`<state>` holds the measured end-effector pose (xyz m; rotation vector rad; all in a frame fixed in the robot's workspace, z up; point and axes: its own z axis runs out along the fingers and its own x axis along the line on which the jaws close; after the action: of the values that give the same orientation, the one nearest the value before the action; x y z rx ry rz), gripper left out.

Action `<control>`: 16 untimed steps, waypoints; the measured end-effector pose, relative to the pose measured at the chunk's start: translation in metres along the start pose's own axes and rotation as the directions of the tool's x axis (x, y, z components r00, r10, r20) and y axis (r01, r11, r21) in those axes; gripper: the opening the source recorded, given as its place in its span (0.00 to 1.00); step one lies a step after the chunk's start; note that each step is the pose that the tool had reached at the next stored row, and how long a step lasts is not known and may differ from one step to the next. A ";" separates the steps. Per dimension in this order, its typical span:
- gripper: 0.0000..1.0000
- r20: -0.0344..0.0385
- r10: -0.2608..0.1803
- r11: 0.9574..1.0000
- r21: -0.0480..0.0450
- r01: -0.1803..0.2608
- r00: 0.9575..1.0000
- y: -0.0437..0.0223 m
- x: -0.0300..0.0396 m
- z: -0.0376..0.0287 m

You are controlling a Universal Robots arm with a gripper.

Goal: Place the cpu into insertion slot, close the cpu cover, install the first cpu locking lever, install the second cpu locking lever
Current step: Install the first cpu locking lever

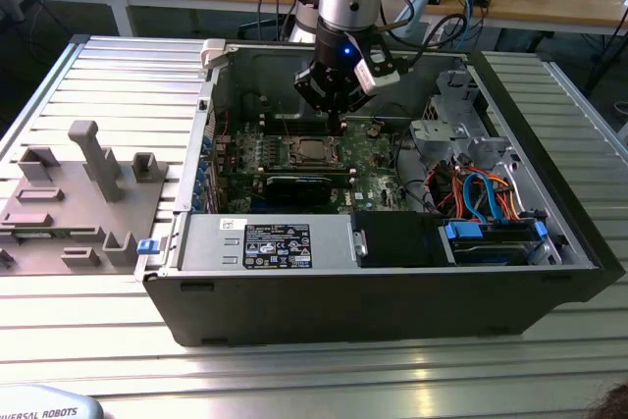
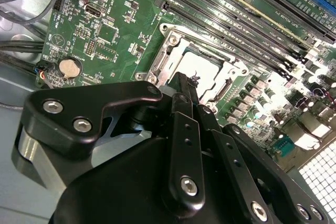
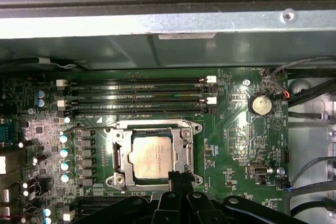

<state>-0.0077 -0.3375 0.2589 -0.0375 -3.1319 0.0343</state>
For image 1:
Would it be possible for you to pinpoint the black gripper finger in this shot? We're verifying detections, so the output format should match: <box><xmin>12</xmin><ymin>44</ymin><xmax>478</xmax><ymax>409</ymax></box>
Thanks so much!
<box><xmin>336</xmin><ymin>76</ymin><xmax>375</xmax><ymax>137</ymax></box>
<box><xmin>292</xmin><ymin>60</ymin><xmax>340</xmax><ymax>136</ymax></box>

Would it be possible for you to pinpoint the metal locking lever wire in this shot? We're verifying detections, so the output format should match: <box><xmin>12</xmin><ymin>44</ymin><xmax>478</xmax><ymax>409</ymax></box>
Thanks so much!
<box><xmin>277</xmin><ymin>100</ymin><xmax>296</xmax><ymax>145</ymax></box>
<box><xmin>291</xmin><ymin>160</ymin><xmax>344</xmax><ymax>170</ymax></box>

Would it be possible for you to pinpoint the metal socket cover frame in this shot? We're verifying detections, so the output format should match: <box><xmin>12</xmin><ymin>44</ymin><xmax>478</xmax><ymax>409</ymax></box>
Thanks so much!
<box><xmin>288</xmin><ymin>136</ymin><xmax>343</xmax><ymax>168</ymax></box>

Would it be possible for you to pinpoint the silver topped CPU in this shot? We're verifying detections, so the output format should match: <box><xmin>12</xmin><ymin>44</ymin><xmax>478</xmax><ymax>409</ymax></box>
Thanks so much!
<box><xmin>298</xmin><ymin>139</ymin><xmax>329</xmax><ymax>159</ymax></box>

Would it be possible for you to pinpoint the black drive bay cover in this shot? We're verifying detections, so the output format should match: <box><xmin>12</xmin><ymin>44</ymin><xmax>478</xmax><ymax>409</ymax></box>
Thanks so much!
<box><xmin>352</xmin><ymin>210</ymin><xmax>445</xmax><ymax>268</ymax></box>

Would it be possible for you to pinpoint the green motherboard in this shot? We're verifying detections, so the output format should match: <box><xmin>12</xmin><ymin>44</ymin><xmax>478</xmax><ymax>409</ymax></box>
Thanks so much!
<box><xmin>215</xmin><ymin>117</ymin><xmax>408</xmax><ymax>212</ymax></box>

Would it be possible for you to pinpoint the silver metal drive cage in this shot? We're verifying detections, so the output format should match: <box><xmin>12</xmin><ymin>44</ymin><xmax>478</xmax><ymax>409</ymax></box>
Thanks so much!
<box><xmin>410</xmin><ymin>68</ymin><xmax>522</xmax><ymax>180</ymax></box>

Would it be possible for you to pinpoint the pale blue tilted panel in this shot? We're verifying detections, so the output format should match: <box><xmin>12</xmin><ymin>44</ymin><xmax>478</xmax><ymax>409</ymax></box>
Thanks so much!
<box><xmin>405</xmin><ymin>0</ymin><xmax>438</xmax><ymax>32</ymax></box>

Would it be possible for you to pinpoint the black graphics card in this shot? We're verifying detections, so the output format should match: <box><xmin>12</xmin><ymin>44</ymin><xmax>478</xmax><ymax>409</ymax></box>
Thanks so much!
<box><xmin>264</xmin><ymin>174</ymin><xmax>335</xmax><ymax>205</ymax></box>

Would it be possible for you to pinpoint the beige case release latch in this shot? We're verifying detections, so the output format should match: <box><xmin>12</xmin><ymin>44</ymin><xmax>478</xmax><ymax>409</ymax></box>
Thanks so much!
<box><xmin>201</xmin><ymin>38</ymin><xmax>230</xmax><ymax>70</ymax></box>

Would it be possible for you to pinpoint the grey power supply unit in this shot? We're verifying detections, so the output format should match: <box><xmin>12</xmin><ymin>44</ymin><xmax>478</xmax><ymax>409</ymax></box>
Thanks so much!
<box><xmin>177</xmin><ymin>213</ymin><xmax>355</xmax><ymax>272</ymax></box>

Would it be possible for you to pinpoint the hard disk in blue carrier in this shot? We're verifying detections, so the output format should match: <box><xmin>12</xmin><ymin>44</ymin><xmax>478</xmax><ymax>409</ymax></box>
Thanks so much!
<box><xmin>439</xmin><ymin>219</ymin><xmax>550</xmax><ymax>267</ymax></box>

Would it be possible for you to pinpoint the black and grey PC case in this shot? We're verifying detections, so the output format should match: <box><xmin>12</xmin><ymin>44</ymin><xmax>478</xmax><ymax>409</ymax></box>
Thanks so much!
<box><xmin>132</xmin><ymin>38</ymin><xmax>627</xmax><ymax>347</ymax></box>

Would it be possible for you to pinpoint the grey parts rack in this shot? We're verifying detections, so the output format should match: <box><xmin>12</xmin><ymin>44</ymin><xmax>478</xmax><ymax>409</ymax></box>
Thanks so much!
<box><xmin>0</xmin><ymin>119</ymin><xmax>171</xmax><ymax>276</ymax></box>

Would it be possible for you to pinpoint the person's dark haired head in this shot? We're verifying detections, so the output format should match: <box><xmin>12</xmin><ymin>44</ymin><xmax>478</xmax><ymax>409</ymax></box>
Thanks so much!
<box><xmin>583</xmin><ymin>380</ymin><xmax>628</xmax><ymax>419</ymax></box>

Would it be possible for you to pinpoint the grey Universal Robots pendant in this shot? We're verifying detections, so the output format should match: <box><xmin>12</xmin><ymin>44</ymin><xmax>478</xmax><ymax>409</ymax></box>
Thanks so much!
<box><xmin>0</xmin><ymin>383</ymin><xmax>105</xmax><ymax>419</ymax></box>

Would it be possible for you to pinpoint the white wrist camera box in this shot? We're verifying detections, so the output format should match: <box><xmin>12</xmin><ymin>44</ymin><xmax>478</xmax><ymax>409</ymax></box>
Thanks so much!
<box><xmin>352</xmin><ymin>48</ymin><xmax>401</xmax><ymax>95</ymax></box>

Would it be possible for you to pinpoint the black cable bundle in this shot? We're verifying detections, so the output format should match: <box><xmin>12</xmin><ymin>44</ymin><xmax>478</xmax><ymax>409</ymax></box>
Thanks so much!
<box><xmin>394</xmin><ymin>131</ymin><xmax>436</xmax><ymax>214</ymax></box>

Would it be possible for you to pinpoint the black camera cable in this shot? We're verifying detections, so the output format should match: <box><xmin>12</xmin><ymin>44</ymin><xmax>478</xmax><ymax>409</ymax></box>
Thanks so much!
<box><xmin>385</xmin><ymin>11</ymin><xmax>470</xmax><ymax>70</ymax></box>

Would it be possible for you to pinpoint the blue flat data cable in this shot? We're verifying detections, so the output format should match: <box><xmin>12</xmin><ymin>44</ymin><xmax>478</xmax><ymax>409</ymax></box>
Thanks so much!
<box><xmin>463</xmin><ymin>171</ymin><xmax>507</xmax><ymax>224</ymax></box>

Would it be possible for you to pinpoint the orange and red wire bundle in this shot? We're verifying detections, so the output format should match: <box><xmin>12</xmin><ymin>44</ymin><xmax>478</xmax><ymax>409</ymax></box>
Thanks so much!
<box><xmin>425</xmin><ymin>166</ymin><xmax>524</xmax><ymax>222</ymax></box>

